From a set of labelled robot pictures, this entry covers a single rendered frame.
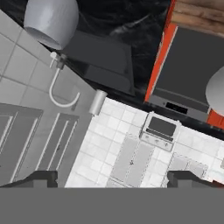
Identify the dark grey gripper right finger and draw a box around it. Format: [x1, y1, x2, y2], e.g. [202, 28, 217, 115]
[167, 170, 219, 189]

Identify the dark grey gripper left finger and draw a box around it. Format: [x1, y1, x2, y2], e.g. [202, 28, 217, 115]
[1, 170, 59, 189]

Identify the grey panelled cupboard run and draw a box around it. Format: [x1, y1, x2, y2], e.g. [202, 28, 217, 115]
[0, 102, 81, 187]

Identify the grey toaster oven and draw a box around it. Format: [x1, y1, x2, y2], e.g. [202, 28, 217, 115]
[139, 111, 182, 151]

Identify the white curved tap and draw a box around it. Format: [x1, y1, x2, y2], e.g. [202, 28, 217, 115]
[48, 51, 81, 109]

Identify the grey paper towel roll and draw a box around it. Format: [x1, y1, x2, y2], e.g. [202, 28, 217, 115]
[88, 89, 109, 116]

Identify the orange cupboard run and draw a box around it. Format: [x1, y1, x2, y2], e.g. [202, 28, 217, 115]
[143, 0, 224, 130]

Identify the dark grey sink basin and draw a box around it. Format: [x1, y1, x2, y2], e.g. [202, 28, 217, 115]
[61, 31, 137, 96]

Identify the pale grey wall cupboard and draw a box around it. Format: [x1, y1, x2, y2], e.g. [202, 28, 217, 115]
[106, 134, 156, 188]
[163, 151, 210, 188]

